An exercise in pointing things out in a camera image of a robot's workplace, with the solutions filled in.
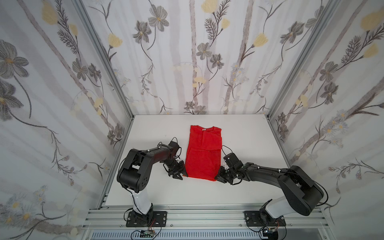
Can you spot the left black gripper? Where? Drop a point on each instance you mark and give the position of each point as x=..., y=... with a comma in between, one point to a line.
x=181, y=170

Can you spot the red t-shirt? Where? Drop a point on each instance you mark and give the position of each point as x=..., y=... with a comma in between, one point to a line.
x=203, y=159

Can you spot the small circuit board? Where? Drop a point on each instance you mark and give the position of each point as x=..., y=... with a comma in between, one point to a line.
x=147, y=234
x=270, y=234

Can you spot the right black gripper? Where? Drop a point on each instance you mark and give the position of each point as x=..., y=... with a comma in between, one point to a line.
x=227, y=174

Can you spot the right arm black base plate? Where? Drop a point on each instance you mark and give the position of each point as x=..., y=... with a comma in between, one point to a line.
x=262, y=219

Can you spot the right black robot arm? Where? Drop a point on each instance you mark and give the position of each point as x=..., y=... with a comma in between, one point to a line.
x=301, y=193

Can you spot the right aluminium corner post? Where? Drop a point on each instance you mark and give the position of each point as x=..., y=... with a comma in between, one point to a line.
x=318, y=29

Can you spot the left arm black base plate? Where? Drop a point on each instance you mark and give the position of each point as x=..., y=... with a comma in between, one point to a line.
x=152, y=219

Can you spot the left aluminium corner post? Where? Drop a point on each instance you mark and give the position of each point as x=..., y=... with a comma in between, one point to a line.
x=102, y=53

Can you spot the left small circuit board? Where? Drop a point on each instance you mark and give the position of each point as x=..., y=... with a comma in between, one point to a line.
x=147, y=234

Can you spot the right small circuit board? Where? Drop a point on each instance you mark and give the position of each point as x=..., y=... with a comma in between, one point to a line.
x=270, y=234

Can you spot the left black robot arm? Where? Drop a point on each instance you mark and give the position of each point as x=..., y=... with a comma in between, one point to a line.
x=135, y=171

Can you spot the aluminium corner post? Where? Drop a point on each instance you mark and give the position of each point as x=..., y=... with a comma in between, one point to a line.
x=102, y=53
x=318, y=29

